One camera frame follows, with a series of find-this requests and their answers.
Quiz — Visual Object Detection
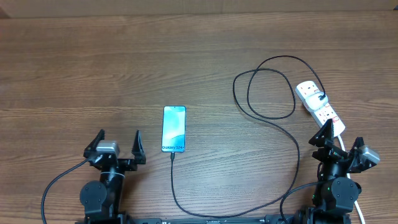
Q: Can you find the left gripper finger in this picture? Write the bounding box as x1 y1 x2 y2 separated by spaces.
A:
83 129 105 158
131 130 146 164

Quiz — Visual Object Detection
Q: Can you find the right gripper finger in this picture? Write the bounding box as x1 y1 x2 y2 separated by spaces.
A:
348 137 364 173
308 119 334 147

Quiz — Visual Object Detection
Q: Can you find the Samsung Galaxy smartphone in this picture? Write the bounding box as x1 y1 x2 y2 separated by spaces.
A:
161 106 187 152

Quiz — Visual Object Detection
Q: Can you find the black USB charging cable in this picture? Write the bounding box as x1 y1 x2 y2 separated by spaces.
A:
170 55 327 219

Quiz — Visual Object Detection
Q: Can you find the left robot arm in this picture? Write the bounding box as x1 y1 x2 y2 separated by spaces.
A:
80 129 146 223

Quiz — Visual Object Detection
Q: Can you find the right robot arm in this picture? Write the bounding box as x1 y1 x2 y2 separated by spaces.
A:
301 119 363 223

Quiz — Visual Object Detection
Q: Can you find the white USB charger plug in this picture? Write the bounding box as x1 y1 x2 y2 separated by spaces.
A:
304 92 328 112

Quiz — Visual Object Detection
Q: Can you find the white power strip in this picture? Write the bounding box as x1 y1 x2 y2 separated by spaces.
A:
295 81 345 137

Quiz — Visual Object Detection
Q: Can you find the white power strip cord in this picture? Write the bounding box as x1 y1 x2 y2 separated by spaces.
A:
337 134 366 224

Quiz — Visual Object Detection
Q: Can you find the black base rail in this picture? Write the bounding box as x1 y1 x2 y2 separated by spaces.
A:
75 215 351 224

